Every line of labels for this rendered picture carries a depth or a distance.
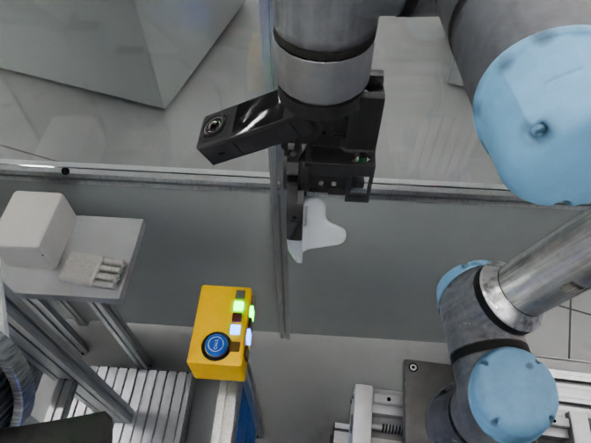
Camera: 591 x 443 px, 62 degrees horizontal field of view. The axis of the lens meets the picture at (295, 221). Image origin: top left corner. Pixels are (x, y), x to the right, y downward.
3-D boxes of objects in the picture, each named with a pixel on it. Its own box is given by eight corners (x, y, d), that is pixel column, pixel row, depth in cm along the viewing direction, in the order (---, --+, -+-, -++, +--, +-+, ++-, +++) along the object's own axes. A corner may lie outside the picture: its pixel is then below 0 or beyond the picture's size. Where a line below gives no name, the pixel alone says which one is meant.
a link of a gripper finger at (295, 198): (301, 249, 47) (304, 167, 43) (285, 248, 47) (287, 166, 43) (303, 222, 51) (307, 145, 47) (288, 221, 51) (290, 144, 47)
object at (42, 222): (21, 213, 133) (1, 187, 124) (79, 216, 133) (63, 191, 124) (-5, 267, 123) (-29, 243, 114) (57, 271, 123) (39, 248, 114)
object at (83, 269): (73, 254, 126) (70, 249, 124) (128, 262, 124) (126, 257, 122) (59, 283, 121) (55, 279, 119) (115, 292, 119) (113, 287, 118)
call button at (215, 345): (207, 336, 91) (206, 332, 90) (229, 337, 91) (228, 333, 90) (204, 357, 89) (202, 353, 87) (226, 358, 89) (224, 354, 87)
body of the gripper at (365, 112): (367, 210, 47) (386, 114, 37) (277, 205, 47) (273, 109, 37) (366, 151, 51) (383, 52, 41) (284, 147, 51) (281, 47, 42)
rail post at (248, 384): (253, 426, 183) (230, 350, 119) (264, 427, 183) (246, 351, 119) (251, 438, 180) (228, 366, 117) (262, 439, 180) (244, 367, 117)
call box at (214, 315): (208, 307, 105) (201, 283, 97) (255, 309, 105) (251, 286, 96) (195, 381, 96) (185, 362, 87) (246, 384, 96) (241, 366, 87)
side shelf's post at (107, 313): (142, 360, 197) (62, 251, 130) (152, 361, 197) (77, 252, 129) (140, 370, 195) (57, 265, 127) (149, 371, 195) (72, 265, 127)
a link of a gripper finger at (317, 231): (342, 281, 51) (350, 205, 46) (286, 278, 51) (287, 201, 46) (342, 263, 54) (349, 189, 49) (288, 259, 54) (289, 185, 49)
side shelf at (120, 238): (18, 218, 136) (13, 211, 134) (146, 225, 135) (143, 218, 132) (-19, 295, 122) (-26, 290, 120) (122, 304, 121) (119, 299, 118)
